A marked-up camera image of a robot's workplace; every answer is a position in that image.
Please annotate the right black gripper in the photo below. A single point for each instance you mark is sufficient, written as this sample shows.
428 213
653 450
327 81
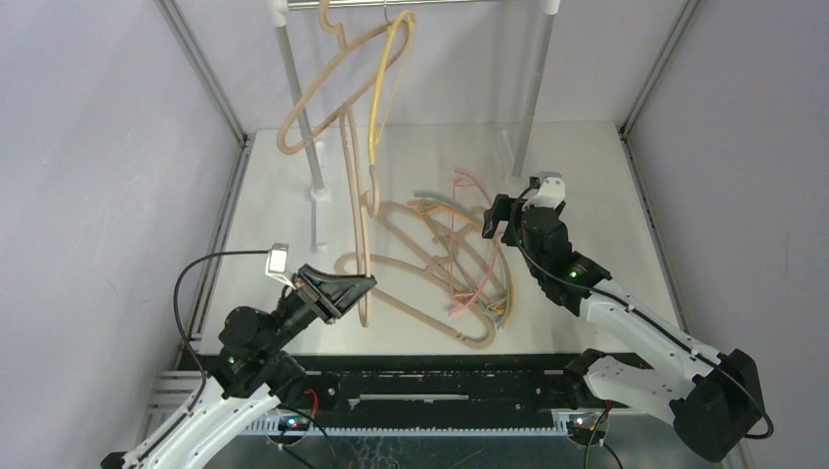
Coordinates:
511 220

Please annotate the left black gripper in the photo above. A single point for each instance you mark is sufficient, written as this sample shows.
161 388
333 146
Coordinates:
328 294

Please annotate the yellow wire hanger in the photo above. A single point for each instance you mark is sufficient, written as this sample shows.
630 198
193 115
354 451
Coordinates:
396 46

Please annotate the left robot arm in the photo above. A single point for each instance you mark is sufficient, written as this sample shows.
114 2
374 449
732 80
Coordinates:
253 372

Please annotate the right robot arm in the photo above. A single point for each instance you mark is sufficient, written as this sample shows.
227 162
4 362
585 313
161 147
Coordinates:
711 399

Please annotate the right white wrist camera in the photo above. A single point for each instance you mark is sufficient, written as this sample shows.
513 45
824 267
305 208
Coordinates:
550 191

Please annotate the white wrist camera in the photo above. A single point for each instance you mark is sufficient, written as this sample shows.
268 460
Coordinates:
276 264
550 191

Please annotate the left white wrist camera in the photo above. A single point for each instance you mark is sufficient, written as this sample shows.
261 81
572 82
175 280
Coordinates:
276 264

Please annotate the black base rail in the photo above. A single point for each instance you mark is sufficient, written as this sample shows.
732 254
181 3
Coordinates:
439 392

